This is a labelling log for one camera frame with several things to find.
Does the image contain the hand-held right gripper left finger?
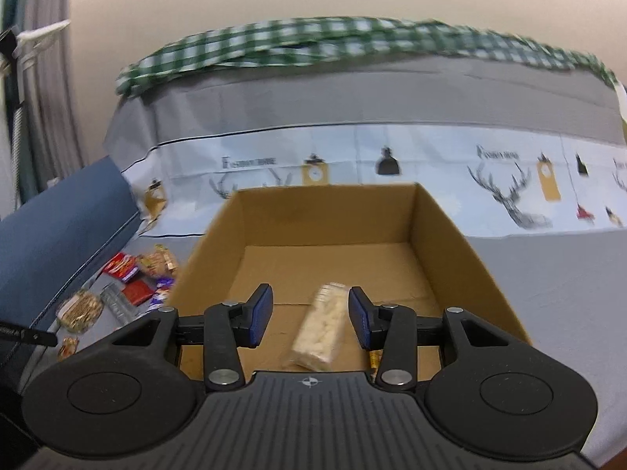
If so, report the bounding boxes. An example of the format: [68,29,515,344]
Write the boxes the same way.
[112,283,274,393]

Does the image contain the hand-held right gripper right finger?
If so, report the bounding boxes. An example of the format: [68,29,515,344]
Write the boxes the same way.
[348,286,526,393]

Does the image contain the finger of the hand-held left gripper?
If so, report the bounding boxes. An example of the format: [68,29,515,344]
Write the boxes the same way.
[0,320,58,348]

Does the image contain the beige clear-wrapped snack bar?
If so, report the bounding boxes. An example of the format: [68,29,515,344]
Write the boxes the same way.
[281,281,350,372]

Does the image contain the brown cardboard box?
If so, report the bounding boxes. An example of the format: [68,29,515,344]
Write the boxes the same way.
[167,182,534,383]

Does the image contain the plain red snack packet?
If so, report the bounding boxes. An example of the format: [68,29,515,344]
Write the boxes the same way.
[121,278,156,306]

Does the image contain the clear bag of brown snacks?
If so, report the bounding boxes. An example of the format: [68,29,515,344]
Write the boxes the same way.
[55,290,105,334]

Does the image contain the small yellow snack packet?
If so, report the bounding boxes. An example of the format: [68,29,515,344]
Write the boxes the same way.
[368,350,386,383]

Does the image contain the silver grey snack packet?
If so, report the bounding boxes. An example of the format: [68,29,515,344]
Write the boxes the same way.
[99,284,138,324]

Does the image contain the blue fabric cushion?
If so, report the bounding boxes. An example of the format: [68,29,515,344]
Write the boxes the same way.
[0,155,144,349]

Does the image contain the red printed snack packet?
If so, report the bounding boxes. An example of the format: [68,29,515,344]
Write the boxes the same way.
[102,253,140,282]

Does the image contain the clear-wrapped brown pastry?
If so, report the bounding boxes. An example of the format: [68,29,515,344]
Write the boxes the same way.
[137,244,181,279]

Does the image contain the grey deer print sheet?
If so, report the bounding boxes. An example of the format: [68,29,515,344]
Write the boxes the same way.
[103,51,627,242]

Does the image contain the grey curtain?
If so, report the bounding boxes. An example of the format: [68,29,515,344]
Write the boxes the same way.
[0,0,85,217]

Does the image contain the green checked cloth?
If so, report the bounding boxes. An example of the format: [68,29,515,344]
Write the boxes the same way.
[116,17,620,99]

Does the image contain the white plastic object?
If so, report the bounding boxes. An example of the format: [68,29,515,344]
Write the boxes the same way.
[16,20,72,54]

